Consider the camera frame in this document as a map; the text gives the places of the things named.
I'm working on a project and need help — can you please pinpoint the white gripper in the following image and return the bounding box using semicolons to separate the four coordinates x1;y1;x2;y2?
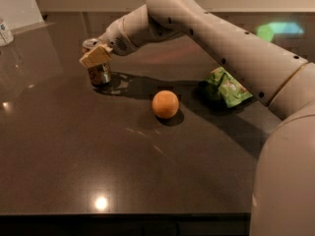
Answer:
80;16;138;69

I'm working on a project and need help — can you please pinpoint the orange fruit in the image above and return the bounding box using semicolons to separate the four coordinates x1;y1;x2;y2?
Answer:
152;90;179;119

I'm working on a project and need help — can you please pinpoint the orange soda can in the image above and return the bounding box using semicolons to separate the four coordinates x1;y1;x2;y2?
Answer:
82;38;111;88

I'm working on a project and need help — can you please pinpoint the green chip bag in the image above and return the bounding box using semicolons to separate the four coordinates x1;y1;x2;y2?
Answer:
199;67;253;108

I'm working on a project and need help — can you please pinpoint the white bottle at left edge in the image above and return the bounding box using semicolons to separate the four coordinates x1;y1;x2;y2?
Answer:
0;18;14;46

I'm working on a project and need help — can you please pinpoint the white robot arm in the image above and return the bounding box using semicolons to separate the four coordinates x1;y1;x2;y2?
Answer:
80;0;315;236

